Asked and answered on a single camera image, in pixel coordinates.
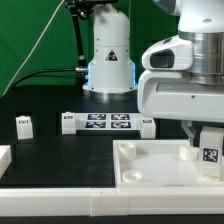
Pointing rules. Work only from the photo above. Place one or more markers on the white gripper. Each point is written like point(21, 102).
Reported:
point(171, 95)

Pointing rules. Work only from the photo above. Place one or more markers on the white square table top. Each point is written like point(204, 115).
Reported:
point(163, 163)

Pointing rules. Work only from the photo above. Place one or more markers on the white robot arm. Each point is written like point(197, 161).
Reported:
point(111, 72)

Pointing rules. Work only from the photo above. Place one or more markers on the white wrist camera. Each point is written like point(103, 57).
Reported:
point(170, 54)

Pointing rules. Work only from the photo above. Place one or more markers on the white marker base plate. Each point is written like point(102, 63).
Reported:
point(108, 121)

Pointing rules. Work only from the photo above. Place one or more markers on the white front fence wall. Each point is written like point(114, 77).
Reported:
point(111, 202)

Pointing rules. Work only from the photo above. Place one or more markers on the white fence wall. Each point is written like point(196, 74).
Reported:
point(111, 202)
point(5, 158)

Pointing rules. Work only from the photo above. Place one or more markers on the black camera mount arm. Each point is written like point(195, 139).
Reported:
point(81, 10)

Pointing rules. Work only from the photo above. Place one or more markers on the white left fence wall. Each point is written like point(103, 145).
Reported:
point(5, 158)

